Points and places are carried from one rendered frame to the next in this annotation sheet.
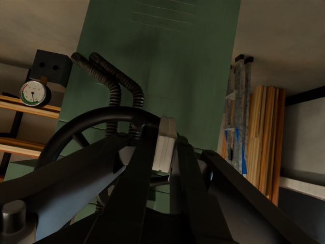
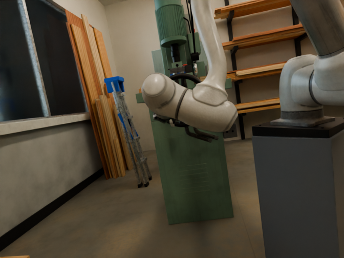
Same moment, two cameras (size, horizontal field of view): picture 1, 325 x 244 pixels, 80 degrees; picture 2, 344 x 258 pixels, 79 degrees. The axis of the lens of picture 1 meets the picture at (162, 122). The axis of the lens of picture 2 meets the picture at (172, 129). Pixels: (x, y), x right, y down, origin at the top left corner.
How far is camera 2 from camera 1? 0.80 m
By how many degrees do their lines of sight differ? 4
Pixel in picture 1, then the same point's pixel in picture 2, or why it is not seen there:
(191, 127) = (164, 128)
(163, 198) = not seen: hidden behind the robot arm
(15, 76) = not seen: hidden behind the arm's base
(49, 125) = (273, 91)
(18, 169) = (227, 86)
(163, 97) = (180, 136)
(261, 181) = (101, 111)
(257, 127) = (115, 147)
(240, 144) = (127, 130)
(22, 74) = not seen: hidden behind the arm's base
